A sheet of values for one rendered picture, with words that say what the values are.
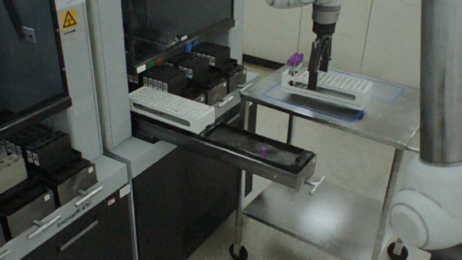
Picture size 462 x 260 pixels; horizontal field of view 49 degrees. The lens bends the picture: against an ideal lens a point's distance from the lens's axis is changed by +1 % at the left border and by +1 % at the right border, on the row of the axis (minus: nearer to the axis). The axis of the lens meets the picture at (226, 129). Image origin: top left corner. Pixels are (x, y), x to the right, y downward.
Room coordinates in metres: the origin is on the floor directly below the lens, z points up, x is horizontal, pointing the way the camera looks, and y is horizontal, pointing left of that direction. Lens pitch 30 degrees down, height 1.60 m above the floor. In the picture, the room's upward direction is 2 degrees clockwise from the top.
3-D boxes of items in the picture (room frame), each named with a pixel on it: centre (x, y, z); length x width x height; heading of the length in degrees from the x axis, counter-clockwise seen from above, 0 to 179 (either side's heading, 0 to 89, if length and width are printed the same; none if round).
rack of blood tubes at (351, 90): (1.59, -0.34, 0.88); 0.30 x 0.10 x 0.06; 62
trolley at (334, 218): (1.66, -0.42, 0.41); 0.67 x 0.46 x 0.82; 56
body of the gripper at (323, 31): (1.60, -0.31, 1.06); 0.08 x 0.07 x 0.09; 152
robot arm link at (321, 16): (1.60, -0.31, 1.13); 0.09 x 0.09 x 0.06
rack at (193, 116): (1.46, 0.19, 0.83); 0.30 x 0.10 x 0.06; 59
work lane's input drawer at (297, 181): (1.37, 0.04, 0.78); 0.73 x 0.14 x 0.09; 59
